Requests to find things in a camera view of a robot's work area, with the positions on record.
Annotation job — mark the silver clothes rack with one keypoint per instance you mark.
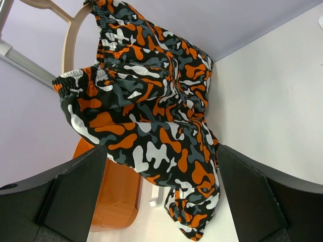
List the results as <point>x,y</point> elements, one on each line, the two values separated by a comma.
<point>157,195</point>

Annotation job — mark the aluminium frame post left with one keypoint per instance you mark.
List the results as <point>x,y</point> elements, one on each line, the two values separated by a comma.
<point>28,43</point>

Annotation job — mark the beige wooden hanger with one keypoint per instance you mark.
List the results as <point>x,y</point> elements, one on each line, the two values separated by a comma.
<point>74,26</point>

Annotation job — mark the orange camouflage shorts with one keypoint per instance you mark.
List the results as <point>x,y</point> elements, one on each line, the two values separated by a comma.
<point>145,99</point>

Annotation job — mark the orange plastic basket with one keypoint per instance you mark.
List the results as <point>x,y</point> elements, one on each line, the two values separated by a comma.
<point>117,202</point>

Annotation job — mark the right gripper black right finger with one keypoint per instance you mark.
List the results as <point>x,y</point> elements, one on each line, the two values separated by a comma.
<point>255,211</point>

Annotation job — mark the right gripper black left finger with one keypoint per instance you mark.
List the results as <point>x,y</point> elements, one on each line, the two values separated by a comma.
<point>68,211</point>

